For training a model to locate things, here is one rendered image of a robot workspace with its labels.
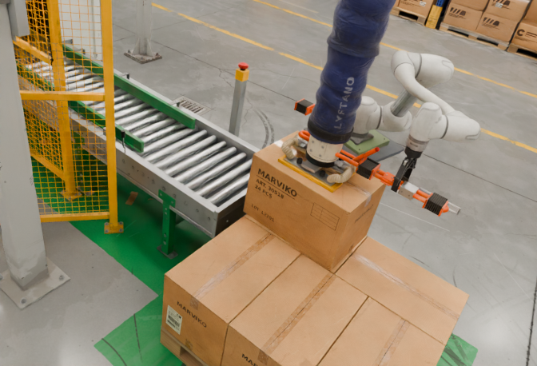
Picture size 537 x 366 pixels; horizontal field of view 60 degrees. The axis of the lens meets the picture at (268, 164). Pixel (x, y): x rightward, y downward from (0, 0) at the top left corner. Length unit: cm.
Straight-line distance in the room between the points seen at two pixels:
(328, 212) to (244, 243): 50
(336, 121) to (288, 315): 91
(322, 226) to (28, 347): 161
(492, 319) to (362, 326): 138
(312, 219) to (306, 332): 54
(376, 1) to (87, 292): 218
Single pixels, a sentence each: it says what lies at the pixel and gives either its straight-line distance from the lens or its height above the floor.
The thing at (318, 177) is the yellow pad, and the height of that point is 97.
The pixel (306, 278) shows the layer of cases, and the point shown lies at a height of 54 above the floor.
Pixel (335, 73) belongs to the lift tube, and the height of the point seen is 149.
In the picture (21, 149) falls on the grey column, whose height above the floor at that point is 92.
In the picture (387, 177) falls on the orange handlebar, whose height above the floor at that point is 109.
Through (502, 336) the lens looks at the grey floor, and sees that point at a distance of 342.
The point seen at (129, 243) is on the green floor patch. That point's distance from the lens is 318.
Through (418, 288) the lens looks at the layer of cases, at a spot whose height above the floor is 54.
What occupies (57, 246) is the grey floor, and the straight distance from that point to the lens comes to 322.
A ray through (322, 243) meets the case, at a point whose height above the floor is 68.
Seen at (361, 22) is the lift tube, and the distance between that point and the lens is 198.
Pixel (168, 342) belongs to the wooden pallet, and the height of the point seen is 6.
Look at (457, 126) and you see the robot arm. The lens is 210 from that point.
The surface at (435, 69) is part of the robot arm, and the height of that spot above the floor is 147.
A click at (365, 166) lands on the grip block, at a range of 225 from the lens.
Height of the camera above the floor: 226
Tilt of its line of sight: 34 degrees down
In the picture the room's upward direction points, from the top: 11 degrees clockwise
